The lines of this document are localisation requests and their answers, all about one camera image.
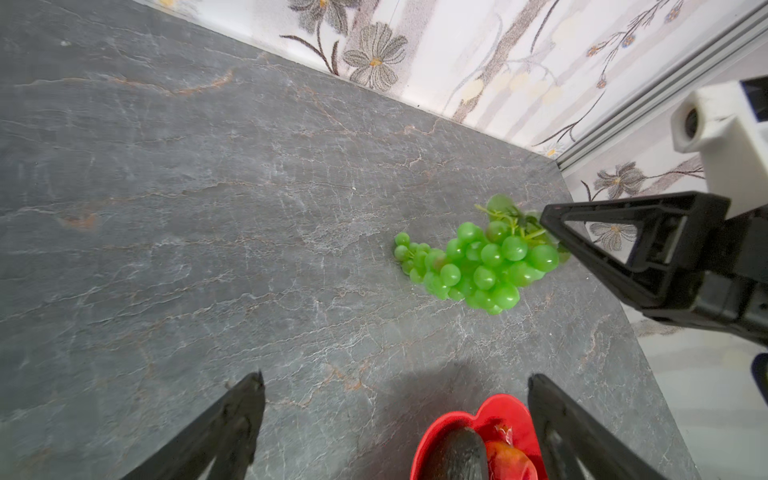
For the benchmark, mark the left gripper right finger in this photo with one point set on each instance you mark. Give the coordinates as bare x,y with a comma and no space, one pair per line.
573,443

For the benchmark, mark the dark avocado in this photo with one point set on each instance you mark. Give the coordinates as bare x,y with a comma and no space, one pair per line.
460,454

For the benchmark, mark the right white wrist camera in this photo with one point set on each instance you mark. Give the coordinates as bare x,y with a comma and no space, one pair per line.
726,125

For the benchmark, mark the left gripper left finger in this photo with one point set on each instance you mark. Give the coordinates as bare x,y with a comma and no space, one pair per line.
221,441

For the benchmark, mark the dark red pomegranate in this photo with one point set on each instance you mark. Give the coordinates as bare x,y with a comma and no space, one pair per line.
505,461

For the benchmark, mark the red flower-shaped fruit bowl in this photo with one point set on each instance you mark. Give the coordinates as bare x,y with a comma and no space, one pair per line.
500,418

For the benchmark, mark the green grape bunch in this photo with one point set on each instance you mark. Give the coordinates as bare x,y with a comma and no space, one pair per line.
485,267

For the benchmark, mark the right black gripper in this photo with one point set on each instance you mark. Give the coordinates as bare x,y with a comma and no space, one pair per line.
649,249

